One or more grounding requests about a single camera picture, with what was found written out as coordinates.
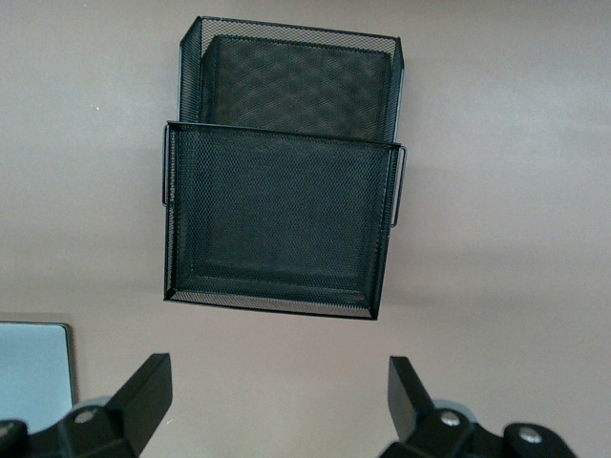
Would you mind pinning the black mesh two-tier tray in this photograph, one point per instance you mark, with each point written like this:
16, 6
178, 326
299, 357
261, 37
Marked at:
286, 214

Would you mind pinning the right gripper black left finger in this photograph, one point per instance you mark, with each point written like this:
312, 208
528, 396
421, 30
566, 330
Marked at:
138, 405

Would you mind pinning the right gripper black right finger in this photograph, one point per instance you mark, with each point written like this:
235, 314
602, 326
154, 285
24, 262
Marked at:
410, 405

